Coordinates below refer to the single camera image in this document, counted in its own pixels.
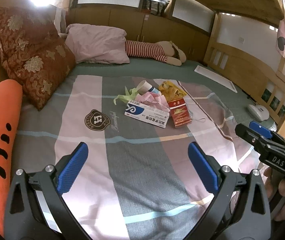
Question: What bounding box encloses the white small appliance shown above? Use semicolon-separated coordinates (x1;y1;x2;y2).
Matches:
247;105;270;122

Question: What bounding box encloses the white flat board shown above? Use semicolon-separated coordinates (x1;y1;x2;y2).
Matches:
194;65;237;93

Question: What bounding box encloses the green bed sheet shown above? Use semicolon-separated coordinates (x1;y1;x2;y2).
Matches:
22;57;275;131

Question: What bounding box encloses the right hand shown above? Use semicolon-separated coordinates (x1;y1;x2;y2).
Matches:
263;167;285;222

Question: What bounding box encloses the red floral brocade cushion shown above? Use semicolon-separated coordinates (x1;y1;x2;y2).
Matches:
0;7;76;110

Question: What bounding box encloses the green paper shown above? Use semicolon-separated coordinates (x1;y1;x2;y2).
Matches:
113;87;139;105

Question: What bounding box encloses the plaid pink grey blanket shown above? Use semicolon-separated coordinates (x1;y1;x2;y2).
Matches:
12;75;258;239

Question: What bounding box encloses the white blue toothpaste box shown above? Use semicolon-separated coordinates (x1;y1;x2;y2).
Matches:
124;100;170;128

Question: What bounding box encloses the striped plush doll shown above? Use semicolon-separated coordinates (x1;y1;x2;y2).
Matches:
125;40;186;67

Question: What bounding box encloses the red cigarette box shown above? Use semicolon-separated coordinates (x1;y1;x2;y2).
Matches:
168;98;192;128

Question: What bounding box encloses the pink hanging cloth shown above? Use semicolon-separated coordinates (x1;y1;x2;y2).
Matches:
276;19;285;57

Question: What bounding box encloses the pink bed pillow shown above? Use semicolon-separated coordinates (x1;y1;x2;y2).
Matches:
65;23;130;64

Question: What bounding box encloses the pink paper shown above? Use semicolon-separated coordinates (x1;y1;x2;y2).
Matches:
134;92;170;113

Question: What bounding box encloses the yellow snack bag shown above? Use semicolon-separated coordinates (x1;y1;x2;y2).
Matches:
158;81;187;102

